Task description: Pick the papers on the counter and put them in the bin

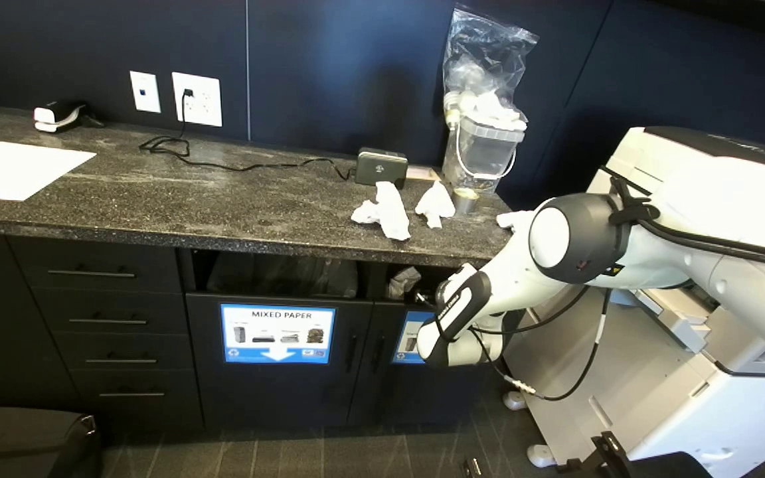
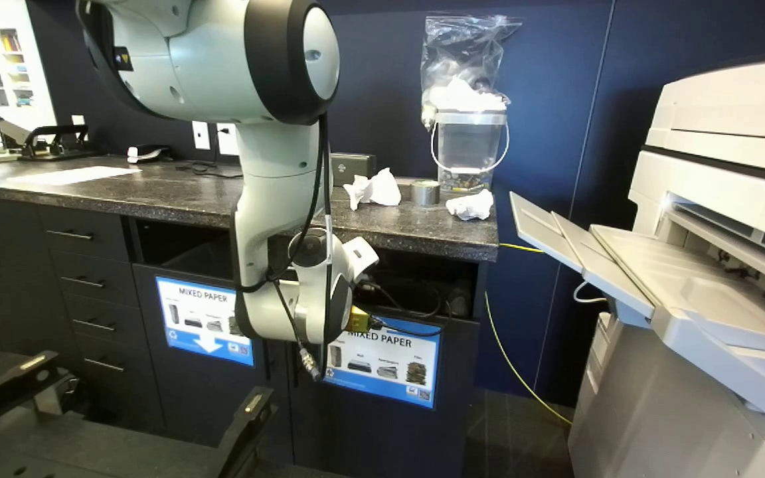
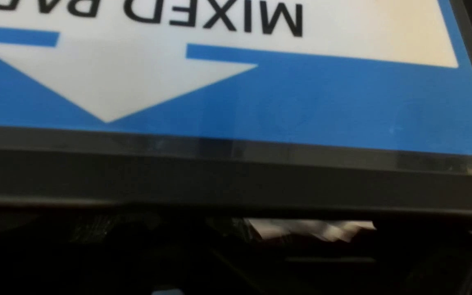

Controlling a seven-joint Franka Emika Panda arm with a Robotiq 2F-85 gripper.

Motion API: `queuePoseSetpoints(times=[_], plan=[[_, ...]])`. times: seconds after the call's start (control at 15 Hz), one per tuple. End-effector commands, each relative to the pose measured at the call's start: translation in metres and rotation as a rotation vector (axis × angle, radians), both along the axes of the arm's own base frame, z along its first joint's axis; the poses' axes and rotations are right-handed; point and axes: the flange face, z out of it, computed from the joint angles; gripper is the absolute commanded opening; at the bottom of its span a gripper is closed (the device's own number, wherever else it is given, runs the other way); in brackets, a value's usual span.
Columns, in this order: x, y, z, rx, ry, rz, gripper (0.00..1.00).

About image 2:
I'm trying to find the dark bin door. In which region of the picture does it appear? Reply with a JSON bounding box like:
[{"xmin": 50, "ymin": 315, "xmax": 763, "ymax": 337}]
[
  {"xmin": 129, "ymin": 264, "xmax": 290, "ymax": 461},
  {"xmin": 281, "ymin": 290, "xmax": 483, "ymax": 478}
]

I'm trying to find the dark counter cabinet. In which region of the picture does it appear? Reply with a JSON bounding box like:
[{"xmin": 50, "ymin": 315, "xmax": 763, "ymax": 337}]
[{"xmin": 0, "ymin": 189, "xmax": 500, "ymax": 478}]

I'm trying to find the grey power adapter box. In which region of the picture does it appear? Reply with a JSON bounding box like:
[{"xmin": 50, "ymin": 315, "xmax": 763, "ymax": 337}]
[{"xmin": 327, "ymin": 152, "xmax": 376, "ymax": 189}]

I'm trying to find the flat crumpled white paper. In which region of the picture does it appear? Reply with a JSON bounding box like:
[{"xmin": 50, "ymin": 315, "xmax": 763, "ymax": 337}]
[{"xmin": 444, "ymin": 187, "xmax": 496, "ymax": 224}]

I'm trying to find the clear plastic bucket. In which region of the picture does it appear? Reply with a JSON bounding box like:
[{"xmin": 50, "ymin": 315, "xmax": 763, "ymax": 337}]
[{"xmin": 428, "ymin": 108, "xmax": 512, "ymax": 199}]

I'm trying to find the blue label with up arrow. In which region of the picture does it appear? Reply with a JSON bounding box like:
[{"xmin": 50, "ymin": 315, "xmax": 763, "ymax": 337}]
[{"xmin": 321, "ymin": 313, "xmax": 444, "ymax": 411}]

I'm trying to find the white tissue wad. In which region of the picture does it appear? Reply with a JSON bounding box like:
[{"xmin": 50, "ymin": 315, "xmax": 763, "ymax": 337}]
[{"xmin": 424, "ymin": 78, "xmax": 511, "ymax": 116}]

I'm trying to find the blue label with down arrow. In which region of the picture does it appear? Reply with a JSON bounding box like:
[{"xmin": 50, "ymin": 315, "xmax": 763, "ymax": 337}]
[{"xmin": 152, "ymin": 273, "xmax": 257, "ymax": 369}]

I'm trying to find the clear plastic bag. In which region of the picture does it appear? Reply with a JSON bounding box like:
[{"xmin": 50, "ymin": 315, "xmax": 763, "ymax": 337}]
[{"xmin": 420, "ymin": 10, "xmax": 524, "ymax": 116}]

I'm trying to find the dark cabinet drawer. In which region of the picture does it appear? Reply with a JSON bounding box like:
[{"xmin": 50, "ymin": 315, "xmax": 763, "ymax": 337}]
[
  {"xmin": 47, "ymin": 260, "xmax": 141, "ymax": 307},
  {"xmin": 34, "ymin": 209, "xmax": 133, "ymax": 268},
  {"xmin": 62, "ymin": 301, "xmax": 152, "ymax": 347},
  {"xmin": 72, "ymin": 339, "xmax": 159, "ymax": 420}
]

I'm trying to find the black paper trimmer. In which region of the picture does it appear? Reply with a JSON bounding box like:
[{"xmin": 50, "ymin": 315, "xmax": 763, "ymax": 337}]
[{"xmin": 0, "ymin": 104, "xmax": 95, "ymax": 167}]

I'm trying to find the white office printer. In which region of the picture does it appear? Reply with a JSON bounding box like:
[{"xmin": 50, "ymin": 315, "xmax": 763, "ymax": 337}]
[{"xmin": 507, "ymin": 55, "xmax": 765, "ymax": 478}]

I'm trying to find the white bookshelf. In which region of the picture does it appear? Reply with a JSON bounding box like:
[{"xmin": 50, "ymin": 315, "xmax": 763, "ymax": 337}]
[{"xmin": 0, "ymin": 0, "xmax": 59, "ymax": 136}]

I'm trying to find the orange wrist camera bar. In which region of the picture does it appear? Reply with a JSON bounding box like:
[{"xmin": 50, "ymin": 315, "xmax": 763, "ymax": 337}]
[{"xmin": 345, "ymin": 302, "xmax": 376, "ymax": 337}]

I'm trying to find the yellow cable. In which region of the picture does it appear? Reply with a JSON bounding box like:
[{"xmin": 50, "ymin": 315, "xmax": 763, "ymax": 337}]
[{"xmin": 480, "ymin": 238, "xmax": 576, "ymax": 430}]

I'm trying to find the small white wall plate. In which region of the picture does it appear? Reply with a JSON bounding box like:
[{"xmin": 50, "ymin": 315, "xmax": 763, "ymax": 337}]
[{"xmin": 188, "ymin": 116, "xmax": 213, "ymax": 155}]

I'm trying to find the white printer cable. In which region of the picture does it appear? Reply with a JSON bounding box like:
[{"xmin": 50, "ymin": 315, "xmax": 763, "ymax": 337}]
[{"xmin": 570, "ymin": 280, "xmax": 614, "ymax": 307}]

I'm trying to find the black metal stand frame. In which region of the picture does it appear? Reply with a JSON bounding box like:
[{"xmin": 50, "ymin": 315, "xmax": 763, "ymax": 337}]
[{"xmin": 0, "ymin": 347, "xmax": 278, "ymax": 478}]

